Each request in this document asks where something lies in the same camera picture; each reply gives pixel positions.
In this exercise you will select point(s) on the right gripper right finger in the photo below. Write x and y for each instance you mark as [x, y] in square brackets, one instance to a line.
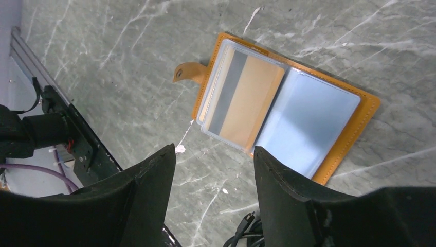
[296, 211]

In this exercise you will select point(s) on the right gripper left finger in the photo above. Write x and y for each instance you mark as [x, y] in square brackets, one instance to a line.
[126, 209]

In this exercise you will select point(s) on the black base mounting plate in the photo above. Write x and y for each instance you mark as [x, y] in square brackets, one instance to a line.
[93, 161]

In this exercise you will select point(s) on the gold card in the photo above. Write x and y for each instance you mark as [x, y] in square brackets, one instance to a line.
[244, 91]

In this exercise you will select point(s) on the aluminium rail frame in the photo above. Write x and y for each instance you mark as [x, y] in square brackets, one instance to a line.
[32, 67]

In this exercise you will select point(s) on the orange card holder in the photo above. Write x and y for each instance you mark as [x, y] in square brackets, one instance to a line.
[313, 120]

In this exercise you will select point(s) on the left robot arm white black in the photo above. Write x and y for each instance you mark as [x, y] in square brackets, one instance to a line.
[21, 136]

